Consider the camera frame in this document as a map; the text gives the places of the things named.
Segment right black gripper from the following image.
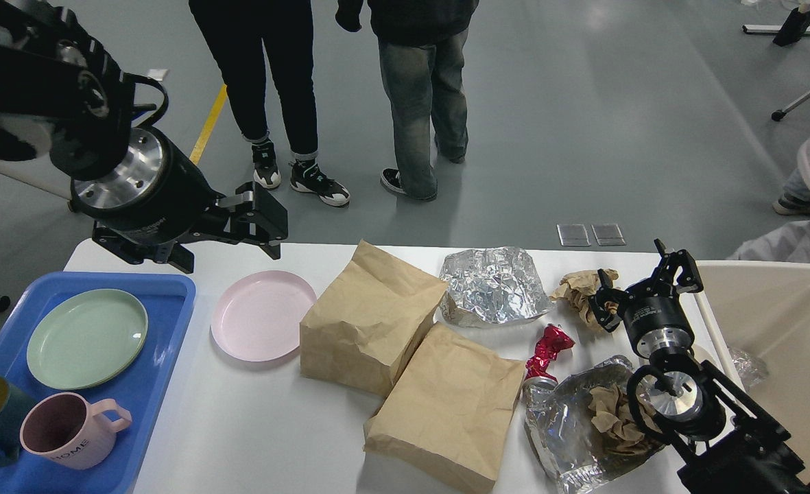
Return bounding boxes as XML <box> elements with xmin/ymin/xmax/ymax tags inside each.
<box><xmin>588</xmin><ymin>238</ymin><xmax>704</xmax><ymax>359</ymax></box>

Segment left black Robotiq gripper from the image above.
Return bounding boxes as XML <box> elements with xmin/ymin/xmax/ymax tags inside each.
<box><xmin>71</xmin><ymin>126</ymin><xmax>289</xmax><ymax>273</ymax></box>

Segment pink plate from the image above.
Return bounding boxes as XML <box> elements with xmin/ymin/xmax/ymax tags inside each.
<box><xmin>211</xmin><ymin>271</ymin><xmax>317</xmax><ymax>362</ymax></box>

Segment pink HOME mug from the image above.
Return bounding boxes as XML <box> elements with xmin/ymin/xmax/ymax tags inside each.
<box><xmin>19</xmin><ymin>392</ymin><xmax>133</xmax><ymax>470</ymax></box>

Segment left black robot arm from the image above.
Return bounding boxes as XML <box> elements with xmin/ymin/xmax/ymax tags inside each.
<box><xmin>0</xmin><ymin>1</ymin><xmax>288</xmax><ymax>273</ymax></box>

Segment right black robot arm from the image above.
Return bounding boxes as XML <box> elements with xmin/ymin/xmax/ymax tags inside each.
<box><xmin>588</xmin><ymin>239</ymin><xmax>810</xmax><ymax>493</ymax></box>

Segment right metal floor plate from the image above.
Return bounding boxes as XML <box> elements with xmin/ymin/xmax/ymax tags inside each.
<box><xmin>591</xmin><ymin>223</ymin><xmax>627</xmax><ymax>247</ymax></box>

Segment metal floor plate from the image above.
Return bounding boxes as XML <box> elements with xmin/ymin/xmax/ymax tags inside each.
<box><xmin>556</xmin><ymin>223</ymin><xmax>592</xmax><ymax>247</ymax></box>
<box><xmin>591</xmin><ymin>223</ymin><xmax>627</xmax><ymax>247</ymax></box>

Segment crumpled brown paper ball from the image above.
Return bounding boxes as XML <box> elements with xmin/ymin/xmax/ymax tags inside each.
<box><xmin>549</xmin><ymin>270</ymin><xmax>604</xmax><ymax>331</ymax></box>

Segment blue plastic tray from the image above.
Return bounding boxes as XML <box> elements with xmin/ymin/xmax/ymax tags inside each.
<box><xmin>0</xmin><ymin>272</ymin><xmax>195</xmax><ymax>493</ymax></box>

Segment left metal floor plate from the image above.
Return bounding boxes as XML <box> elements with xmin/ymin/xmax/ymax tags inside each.
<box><xmin>556</xmin><ymin>223</ymin><xmax>592</xmax><ymax>247</ymax></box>

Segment red crumpled foil wrapper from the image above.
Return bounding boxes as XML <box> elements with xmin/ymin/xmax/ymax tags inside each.
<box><xmin>525</xmin><ymin>323</ymin><xmax>576</xmax><ymax>384</ymax></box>

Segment brown paper in foil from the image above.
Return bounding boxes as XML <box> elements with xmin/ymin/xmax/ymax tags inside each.
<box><xmin>588</xmin><ymin>385</ymin><xmax>663</xmax><ymax>456</ymax></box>

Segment beige plastic bin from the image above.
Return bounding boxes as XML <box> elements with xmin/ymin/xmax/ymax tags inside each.
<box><xmin>698</xmin><ymin>261</ymin><xmax>810</xmax><ymax>481</ymax></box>

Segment light green plate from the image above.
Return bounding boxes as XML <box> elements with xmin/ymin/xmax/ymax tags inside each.
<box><xmin>26</xmin><ymin>289</ymin><xmax>150</xmax><ymax>390</ymax></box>

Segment crumpled foil sheet bottom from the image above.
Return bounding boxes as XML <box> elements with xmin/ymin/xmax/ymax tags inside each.
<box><xmin>521</xmin><ymin>355</ymin><xmax>664</xmax><ymax>493</ymax></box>

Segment crumpled foil sheet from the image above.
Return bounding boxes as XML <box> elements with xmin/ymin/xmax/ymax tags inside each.
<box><xmin>521</xmin><ymin>355</ymin><xmax>664</xmax><ymax>493</ymax></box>
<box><xmin>439</xmin><ymin>247</ymin><xmax>552</xmax><ymax>328</ymax></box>

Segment crumpled foil sheet top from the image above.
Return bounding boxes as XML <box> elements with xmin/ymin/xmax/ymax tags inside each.
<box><xmin>439</xmin><ymin>247</ymin><xmax>552</xmax><ymax>328</ymax></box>

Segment white rolling chair base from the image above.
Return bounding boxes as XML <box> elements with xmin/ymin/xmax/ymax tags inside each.
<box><xmin>0</xmin><ymin>161</ymin><xmax>73</xmax><ymax>210</ymax></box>

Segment upper brown paper bag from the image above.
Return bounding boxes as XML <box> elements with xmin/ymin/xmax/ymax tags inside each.
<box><xmin>299</xmin><ymin>241</ymin><xmax>448</xmax><ymax>397</ymax></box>

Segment brown paper bag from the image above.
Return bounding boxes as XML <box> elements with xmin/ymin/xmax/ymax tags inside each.
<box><xmin>364</xmin><ymin>323</ymin><xmax>526</xmax><ymax>493</ymax></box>
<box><xmin>299</xmin><ymin>241</ymin><xmax>448</xmax><ymax>397</ymax></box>

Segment person dark jeans black sneakers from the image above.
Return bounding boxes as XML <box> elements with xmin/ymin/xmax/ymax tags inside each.
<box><xmin>189</xmin><ymin>1</ymin><xmax>350</xmax><ymax>207</ymax></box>

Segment lower brown paper bag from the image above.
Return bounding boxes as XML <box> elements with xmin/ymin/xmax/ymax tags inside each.
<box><xmin>364</xmin><ymin>323</ymin><xmax>526</xmax><ymax>493</ymax></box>

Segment person black hoodie faded jeans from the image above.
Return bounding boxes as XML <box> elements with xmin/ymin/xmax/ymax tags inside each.
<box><xmin>335</xmin><ymin>1</ymin><xmax>479</xmax><ymax>200</ymax></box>

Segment tripod stand leg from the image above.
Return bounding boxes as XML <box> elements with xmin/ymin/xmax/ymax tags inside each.
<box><xmin>737</xmin><ymin>1</ymin><xmax>810</xmax><ymax>121</ymax></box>

